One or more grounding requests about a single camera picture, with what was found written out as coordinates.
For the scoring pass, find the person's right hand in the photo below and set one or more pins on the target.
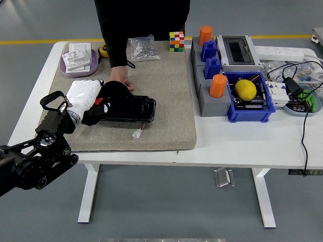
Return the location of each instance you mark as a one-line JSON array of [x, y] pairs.
[[118, 74]]

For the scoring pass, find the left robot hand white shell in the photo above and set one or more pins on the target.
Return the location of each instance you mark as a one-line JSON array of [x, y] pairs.
[[82, 94]]

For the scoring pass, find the black rag with red patch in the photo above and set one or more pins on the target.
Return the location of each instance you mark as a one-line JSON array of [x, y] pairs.
[[116, 93]]

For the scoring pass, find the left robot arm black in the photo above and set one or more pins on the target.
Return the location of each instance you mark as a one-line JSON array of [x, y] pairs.
[[30, 164]]

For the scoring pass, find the person's right forearm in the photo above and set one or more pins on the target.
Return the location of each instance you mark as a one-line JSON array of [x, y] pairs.
[[116, 53]]

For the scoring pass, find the purple oval tray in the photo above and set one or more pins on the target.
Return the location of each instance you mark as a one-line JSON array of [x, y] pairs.
[[94, 66]]

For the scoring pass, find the yellow tape measure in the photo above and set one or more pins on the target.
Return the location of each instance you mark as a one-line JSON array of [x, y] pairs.
[[103, 50]]

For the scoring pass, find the white socket module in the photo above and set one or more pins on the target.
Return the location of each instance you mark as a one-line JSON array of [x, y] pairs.
[[76, 60]]

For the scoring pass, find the clear bag of screws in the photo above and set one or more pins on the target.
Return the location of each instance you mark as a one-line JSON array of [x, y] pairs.
[[143, 49]]

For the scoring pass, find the grey-brown mat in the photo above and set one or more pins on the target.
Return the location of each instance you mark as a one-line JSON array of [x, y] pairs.
[[164, 100]]

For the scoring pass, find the person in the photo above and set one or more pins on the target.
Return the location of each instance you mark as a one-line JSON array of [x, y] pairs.
[[141, 17]]

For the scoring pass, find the colourful puzzle cube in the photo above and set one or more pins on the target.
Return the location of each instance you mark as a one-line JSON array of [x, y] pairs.
[[176, 41]]

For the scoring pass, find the blue block peg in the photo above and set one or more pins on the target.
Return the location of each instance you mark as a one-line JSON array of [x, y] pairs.
[[213, 69], [209, 51]]

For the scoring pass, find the orange cylinder peg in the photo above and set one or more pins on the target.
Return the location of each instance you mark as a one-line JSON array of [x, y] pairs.
[[205, 35], [218, 85]]

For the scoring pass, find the white table leg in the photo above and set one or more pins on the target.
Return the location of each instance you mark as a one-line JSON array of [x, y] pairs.
[[88, 194], [265, 199]]

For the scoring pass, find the grey distribution box clear lid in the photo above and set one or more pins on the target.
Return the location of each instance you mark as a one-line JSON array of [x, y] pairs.
[[237, 50]]

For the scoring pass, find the yellow lemon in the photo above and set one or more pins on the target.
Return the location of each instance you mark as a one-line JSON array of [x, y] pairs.
[[245, 89]]

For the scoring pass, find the dark brown tube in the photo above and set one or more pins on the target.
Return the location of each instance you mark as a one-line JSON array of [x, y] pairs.
[[256, 77]]

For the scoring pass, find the dark circuit board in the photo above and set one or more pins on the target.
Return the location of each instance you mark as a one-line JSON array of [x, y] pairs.
[[252, 104]]

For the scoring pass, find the blue plastic bin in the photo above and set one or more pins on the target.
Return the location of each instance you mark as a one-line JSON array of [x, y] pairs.
[[250, 114]]

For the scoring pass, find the silver metal floor plate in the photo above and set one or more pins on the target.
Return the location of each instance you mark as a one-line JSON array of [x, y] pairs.
[[223, 177]]

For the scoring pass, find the white circuit breaker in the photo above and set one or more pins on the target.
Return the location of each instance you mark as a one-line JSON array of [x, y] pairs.
[[278, 95]]

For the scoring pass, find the white power strip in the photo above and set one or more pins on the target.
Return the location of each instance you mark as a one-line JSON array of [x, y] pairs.
[[278, 52]]

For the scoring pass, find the black power adapter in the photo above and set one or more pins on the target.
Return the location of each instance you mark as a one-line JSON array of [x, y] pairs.
[[293, 86]]

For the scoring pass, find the clear bag of small parts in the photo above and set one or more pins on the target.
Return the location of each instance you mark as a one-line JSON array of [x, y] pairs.
[[302, 69]]

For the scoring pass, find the green plastic part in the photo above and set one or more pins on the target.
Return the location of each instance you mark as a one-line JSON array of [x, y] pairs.
[[312, 99]]

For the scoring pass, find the light blue dish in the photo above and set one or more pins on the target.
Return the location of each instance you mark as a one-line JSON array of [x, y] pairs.
[[317, 100]]

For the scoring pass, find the white cart corner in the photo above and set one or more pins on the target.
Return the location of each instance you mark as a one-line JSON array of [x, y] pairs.
[[318, 35]]

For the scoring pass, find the black table control box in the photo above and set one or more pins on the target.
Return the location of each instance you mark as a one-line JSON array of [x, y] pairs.
[[313, 172]]

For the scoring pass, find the white flat switch plate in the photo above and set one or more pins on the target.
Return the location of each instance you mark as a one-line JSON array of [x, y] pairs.
[[79, 46]]

